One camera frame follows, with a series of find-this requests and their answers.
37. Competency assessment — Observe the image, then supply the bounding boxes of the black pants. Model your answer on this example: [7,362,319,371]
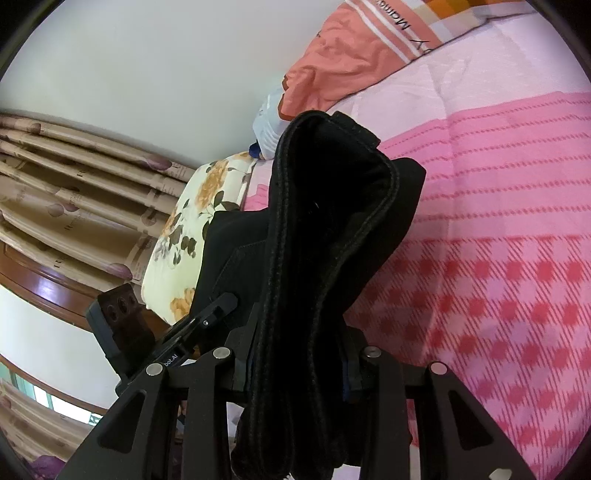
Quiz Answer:
[191,111,426,479]

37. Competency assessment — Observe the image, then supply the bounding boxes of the purple patterned clothing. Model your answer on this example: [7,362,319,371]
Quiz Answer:
[26,455,65,480]

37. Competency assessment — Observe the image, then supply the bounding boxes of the floral yellow mattress side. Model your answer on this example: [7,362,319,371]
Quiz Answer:
[141,152,256,325]

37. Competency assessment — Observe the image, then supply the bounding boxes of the wooden curtain pelmet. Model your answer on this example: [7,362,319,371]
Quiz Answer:
[1,242,98,332]

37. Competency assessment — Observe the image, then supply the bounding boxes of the beige floral curtain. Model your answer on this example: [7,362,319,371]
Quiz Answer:
[0,113,198,467]

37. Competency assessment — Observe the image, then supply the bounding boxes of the pink checkered bedsheet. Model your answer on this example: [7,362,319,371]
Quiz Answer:
[242,18,591,480]

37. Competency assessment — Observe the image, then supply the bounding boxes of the orange checkered pillow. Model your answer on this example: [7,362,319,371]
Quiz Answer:
[277,0,533,121]

